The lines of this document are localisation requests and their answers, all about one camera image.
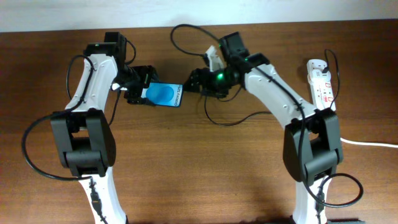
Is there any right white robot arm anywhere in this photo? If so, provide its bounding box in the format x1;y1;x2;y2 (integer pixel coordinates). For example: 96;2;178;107
184;32;343;223

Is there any white power strip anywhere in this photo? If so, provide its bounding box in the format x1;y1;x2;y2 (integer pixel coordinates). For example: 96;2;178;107
307;59;336;111

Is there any white charger plug adapter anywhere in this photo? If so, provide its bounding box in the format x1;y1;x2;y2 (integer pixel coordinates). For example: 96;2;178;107
307;69;331;85

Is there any white power strip cord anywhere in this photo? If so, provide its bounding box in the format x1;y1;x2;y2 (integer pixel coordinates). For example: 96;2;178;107
340;137;398;149

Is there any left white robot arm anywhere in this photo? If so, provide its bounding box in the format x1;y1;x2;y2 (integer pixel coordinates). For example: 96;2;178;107
50;32;159;223

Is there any blue Galaxy smartphone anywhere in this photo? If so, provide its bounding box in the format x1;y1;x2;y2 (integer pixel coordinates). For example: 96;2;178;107
141;83;183;107

